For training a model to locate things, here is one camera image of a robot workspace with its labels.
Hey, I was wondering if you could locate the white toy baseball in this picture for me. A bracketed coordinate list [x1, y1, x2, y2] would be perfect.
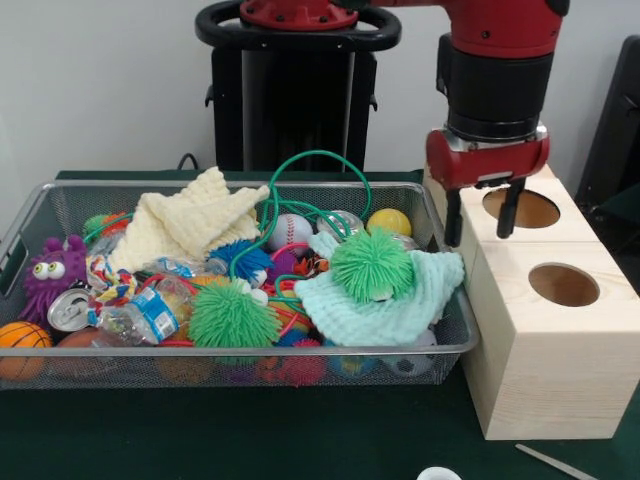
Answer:
[266, 213, 315, 253]

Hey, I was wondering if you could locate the cream knitted cloth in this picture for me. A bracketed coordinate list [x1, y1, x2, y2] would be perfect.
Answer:
[107, 166, 271, 274]

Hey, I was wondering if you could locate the green spiky rubber ball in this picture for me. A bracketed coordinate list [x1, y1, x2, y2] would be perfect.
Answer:
[329, 227, 416, 305]

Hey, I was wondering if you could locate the mint green knitted cloth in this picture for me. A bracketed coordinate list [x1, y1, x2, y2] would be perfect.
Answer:
[294, 232, 466, 349]

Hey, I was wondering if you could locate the wire mesh bin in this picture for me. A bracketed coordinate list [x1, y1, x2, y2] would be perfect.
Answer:
[0, 180, 480, 392]

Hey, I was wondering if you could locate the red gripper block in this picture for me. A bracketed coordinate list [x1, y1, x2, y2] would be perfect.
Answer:
[425, 128, 551, 247]

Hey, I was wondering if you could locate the multicoloured rope toy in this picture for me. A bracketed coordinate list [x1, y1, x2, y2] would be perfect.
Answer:
[84, 253, 139, 327]

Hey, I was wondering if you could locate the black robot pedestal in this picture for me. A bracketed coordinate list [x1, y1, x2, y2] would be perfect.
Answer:
[194, 0, 403, 174]

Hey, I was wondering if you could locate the wooden box with three holes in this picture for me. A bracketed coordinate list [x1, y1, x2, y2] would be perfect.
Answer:
[422, 162, 640, 441]

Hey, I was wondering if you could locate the orange toy basketball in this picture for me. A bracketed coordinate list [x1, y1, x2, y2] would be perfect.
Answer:
[0, 321, 54, 384]

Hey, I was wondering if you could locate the crushed bottle with blue label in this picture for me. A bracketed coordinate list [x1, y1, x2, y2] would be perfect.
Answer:
[89, 284, 181, 348]

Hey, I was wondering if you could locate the yellow ball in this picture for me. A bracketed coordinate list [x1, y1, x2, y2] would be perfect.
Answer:
[366, 207, 413, 239]

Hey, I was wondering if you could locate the soda can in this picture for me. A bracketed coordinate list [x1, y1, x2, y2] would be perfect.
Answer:
[47, 287, 94, 332]

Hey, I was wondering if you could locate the purple spiky monster toy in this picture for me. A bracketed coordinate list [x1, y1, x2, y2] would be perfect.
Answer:
[17, 234, 101, 326]

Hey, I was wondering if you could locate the green spiky ball with eyes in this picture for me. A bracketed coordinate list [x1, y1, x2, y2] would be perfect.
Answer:
[188, 277, 284, 350]

